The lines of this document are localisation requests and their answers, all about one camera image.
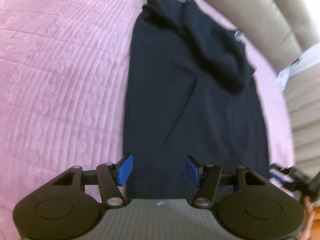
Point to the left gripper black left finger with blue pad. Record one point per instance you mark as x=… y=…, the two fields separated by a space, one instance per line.
x=112 y=176

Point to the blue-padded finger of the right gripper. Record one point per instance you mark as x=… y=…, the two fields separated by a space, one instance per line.
x=279 y=173

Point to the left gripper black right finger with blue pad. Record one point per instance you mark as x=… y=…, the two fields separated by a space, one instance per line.
x=207 y=180

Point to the navy blue garment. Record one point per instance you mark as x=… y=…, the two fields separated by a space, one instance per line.
x=191 y=91

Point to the cream window curtain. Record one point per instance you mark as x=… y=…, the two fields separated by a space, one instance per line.
x=302 y=98

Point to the pink quilted bedspread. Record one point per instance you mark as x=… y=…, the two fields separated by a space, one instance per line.
x=64 y=67

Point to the beige leather headboard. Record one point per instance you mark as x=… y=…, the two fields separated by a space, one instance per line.
x=281 y=29

